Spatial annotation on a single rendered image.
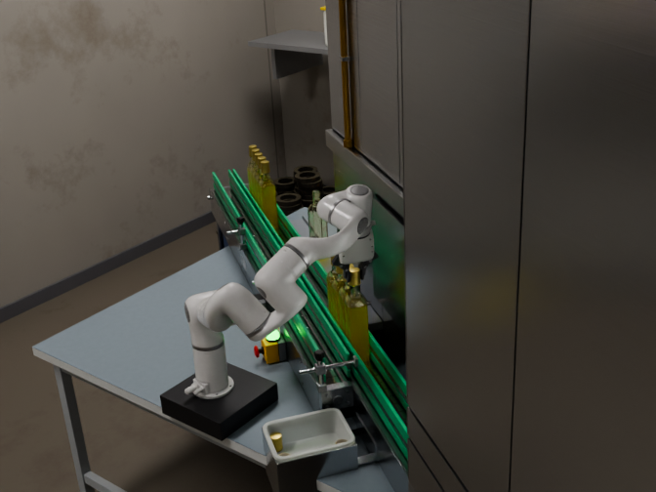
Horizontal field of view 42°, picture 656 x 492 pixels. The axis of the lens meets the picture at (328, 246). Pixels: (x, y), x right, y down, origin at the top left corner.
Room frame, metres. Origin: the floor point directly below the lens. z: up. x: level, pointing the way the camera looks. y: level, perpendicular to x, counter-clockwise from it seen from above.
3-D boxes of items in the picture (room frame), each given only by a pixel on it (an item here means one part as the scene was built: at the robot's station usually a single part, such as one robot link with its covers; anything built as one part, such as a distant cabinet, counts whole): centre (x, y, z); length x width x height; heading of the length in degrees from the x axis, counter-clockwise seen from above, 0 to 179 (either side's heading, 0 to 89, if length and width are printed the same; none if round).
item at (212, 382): (2.17, 0.38, 0.89); 0.16 x 0.13 x 0.15; 138
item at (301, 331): (2.90, 0.27, 0.93); 1.75 x 0.01 x 0.08; 16
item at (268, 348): (2.43, 0.20, 0.79); 0.07 x 0.07 x 0.07; 16
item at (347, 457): (1.90, 0.06, 0.79); 0.27 x 0.17 x 0.08; 106
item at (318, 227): (2.93, 0.03, 1.01); 0.06 x 0.06 x 0.26; 25
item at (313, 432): (1.89, 0.08, 0.80); 0.22 x 0.17 x 0.09; 106
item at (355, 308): (2.19, -0.07, 0.99); 0.06 x 0.06 x 0.21; 15
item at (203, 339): (2.18, 0.36, 1.05); 0.13 x 0.10 x 0.16; 109
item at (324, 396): (2.04, 0.00, 0.85); 0.09 x 0.04 x 0.07; 106
